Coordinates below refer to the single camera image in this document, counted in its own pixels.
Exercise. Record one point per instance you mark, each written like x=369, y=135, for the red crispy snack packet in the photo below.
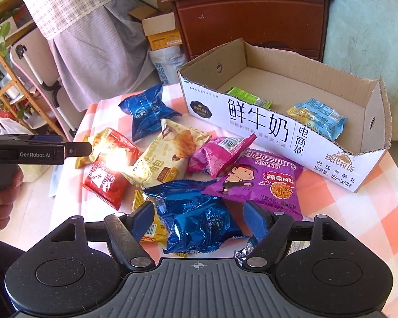
x=112, y=154

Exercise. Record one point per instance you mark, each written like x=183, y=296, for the white cardboard milk box tray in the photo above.
x=286, y=79

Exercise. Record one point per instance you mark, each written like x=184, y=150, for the light blue snack packet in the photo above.
x=319, y=117

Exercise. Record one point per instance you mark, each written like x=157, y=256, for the silver foil snack packet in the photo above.
x=240, y=255

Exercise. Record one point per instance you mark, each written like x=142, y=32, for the person's left hand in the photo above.
x=8, y=197

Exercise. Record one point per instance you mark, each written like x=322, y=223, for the light green grey sofa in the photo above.
x=362, y=39

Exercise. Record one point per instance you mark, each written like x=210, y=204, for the purple spicy snack packet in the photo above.
x=265, y=178

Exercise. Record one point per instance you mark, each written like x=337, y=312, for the dark red wooden cabinet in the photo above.
x=295, y=25

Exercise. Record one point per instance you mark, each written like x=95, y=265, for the plaid fabric covered fan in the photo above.
x=100, y=51

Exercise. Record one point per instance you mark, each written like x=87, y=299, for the cream bread snack packet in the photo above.
x=167, y=157

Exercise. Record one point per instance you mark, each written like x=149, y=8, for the blue foil snack packet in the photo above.
x=196, y=222
x=147, y=109

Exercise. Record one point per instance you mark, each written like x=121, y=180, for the small open cardboard box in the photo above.
x=159, y=28

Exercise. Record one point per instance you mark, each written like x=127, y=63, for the pink checkered tablecloth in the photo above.
x=371, y=214

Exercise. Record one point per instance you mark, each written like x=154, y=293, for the green snack packet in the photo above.
x=249, y=97

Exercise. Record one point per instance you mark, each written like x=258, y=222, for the magenta snack packet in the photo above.
x=220, y=153

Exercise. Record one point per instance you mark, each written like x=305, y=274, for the pink folding table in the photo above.
x=32, y=56

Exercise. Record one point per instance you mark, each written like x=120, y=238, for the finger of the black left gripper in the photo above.
x=77, y=149

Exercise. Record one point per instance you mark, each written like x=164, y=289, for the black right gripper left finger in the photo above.
x=125, y=233

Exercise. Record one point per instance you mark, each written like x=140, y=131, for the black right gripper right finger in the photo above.
x=271, y=231

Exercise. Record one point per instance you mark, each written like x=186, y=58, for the yellow barcode snack packet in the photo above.
x=155, y=240

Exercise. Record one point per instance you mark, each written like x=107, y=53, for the white printed sack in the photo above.
x=167, y=62

